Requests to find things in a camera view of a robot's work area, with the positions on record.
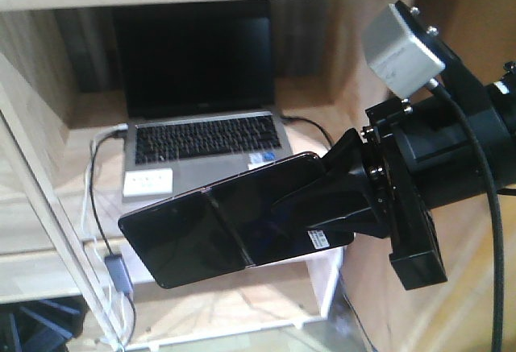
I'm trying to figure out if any silver laptop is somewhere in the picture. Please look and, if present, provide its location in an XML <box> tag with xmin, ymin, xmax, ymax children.
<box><xmin>112</xmin><ymin>0</ymin><xmax>292</xmax><ymax>202</ymax></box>

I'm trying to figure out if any white laptop cable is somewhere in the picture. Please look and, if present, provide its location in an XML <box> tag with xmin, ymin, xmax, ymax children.
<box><xmin>80</xmin><ymin>124</ymin><xmax>130</xmax><ymax>349</ymax></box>

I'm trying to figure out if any black laptop cable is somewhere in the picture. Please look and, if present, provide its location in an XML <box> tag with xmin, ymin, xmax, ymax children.
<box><xmin>87</xmin><ymin>129</ymin><xmax>138</xmax><ymax>345</ymax></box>
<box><xmin>281</xmin><ymin>114</ymin><xmax>334</xmax><ymax>147</ymax></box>

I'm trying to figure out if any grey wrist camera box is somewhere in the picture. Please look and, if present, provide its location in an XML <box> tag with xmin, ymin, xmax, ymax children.
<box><xmin>362</xmin><ymin>3</ymin><xmax>445</xmax><ymax>100</ymax></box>

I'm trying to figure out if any wooden shelf desk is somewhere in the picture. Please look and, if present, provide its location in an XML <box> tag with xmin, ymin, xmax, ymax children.
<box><xmin>0</xmin><ymin>0</ymin><xmax>516</xmax><ymax>352</ymax></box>

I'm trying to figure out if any grey usb adapter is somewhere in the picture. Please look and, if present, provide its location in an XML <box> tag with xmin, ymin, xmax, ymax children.
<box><xmin>104</xmin><ymin>254</ymin><xmax>133</xmax><ymax>294</ymax></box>

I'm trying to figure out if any black smartphone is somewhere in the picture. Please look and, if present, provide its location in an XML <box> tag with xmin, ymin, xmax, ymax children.
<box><xmin>118</xmin><ymin>152</ymin><xmax>354</xmax><ymax>288</ymax></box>

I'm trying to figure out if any black laptop cable left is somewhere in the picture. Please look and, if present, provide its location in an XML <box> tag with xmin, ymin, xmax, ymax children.
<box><xmin>87</xmin><ymin>129</ymin><xmax>138</xmax><ymax>345</ymax></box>

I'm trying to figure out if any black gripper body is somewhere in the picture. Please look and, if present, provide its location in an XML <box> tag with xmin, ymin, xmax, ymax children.
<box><xmin>363</xmin><ymin>98</ymin><xmax>484</xmax><ymax>290</ymax></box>

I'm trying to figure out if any black camera cable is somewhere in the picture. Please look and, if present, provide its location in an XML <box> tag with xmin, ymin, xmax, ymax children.
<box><xmin>427</xmin><ymin>80</ymin><xmax>516</xmax><ymax>352</ymax></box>

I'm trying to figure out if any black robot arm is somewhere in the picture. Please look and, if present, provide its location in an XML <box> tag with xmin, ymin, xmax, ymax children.
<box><xmin>272</xmin><ymin>66</ymin><xmax>515</xmax><ymax>290</ymax></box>

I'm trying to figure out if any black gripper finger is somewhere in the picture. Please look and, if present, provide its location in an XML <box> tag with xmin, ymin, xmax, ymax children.
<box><xmin>321</xmin><ymin>129</ymin><xmax>363</xmax><ymax>175</ymax></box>
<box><xmin>272</xmin><ymin>164</ymin><xmax>388</xmax><ymax>238</ymax></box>

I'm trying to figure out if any black laptop cable right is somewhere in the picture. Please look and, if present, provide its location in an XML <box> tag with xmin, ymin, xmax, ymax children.
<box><xmin>281</xmin><ymin>114</ymin><xmax>334</xmax><ymax>147</ymax></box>

